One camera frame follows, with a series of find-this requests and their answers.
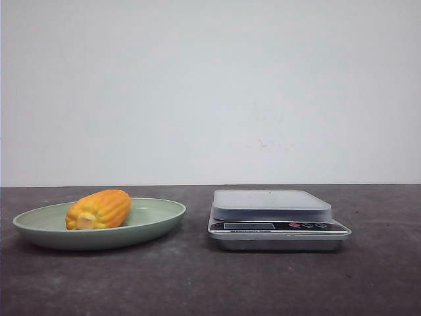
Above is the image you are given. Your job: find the silver kitchen scale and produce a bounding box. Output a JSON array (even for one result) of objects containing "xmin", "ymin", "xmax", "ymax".
[{"xmin": 208, "ymin": 190, "xmax": 352, "ymax": 251}]

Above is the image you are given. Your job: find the green plate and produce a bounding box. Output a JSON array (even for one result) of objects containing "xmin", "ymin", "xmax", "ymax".
[{"xmin": 12, "ymin": 197, "xmax": 186, "ymax": 251}]

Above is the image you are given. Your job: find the yellow corn cob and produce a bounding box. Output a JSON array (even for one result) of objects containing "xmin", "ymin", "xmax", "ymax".
[{"xmin": 65, "ymin": 190, "xmax": 132, "ymax": 230}]

